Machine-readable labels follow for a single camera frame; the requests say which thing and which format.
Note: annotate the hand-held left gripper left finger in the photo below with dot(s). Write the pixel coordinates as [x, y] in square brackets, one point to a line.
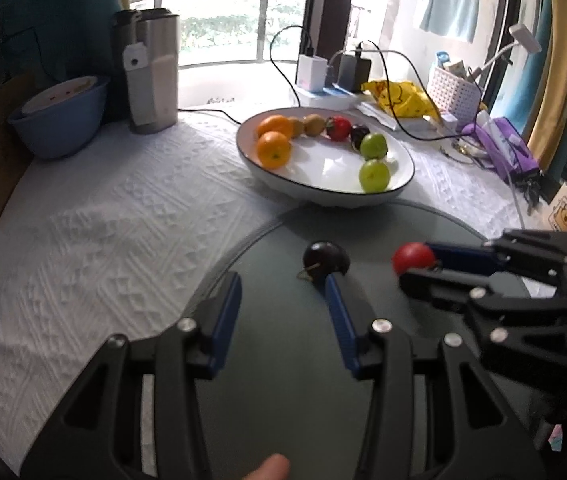
[226, 312]

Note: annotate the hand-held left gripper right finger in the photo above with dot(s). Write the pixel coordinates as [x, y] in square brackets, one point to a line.
[339, 312]

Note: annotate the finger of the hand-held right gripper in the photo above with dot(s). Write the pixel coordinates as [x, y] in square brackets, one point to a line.
[438, 287]
[463, 256]

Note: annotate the red apple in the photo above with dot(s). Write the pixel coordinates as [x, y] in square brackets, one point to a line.
[412, 257]
[339, 128]

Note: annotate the dark plum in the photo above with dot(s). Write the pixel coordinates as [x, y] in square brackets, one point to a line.
[360, 135]
[324, 256]

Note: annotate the white plate with dark rim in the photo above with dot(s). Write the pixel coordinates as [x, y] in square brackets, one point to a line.
[328, 177]

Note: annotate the orange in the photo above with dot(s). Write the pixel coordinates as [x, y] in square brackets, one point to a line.
[274, 126]
[273, 150]

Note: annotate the tan kiwi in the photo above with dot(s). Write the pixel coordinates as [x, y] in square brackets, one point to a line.
[296, 127]
[314, 125]

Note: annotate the person's left hand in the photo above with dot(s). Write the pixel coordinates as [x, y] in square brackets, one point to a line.
[268, 467]

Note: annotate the round grey table mat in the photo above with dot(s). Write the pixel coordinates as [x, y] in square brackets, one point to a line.
[283, 360]

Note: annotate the bunch of keys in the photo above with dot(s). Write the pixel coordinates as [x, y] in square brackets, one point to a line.
[532, 191]

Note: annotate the purple pouch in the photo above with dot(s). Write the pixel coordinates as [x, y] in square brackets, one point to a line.
[513, 152]

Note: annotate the white textured tablecloth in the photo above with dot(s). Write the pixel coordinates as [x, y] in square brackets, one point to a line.
[113, 210]

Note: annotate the white plastic basket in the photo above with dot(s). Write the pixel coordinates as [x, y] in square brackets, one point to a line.
[453, 94]

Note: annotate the yellow printed bag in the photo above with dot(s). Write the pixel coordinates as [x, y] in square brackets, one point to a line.
[398, 97]

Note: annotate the white power strip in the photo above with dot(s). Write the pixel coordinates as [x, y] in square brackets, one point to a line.
[333, 96]

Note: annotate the black charger plug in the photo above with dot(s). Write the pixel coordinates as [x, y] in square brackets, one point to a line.
[353, 72]

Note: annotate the white desk lamp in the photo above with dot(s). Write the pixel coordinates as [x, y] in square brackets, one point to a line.
[524, 37]

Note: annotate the white charger plug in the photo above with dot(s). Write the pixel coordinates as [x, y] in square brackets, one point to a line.
[312, 72]

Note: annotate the blue bowl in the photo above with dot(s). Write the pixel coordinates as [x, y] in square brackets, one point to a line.
[58, 127]

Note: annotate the steel thermos jug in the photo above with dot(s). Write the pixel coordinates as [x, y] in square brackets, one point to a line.
[156, 70]

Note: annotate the light blue hanging towel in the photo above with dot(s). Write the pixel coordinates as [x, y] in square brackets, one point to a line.
[451, 0]

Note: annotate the white dish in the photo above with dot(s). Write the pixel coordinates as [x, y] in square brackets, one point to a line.
[60, 92]

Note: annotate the teal curtain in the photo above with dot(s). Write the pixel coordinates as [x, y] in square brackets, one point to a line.
[53, 5]

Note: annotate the black window frame post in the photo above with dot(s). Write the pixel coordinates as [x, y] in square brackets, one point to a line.
[331, 5]

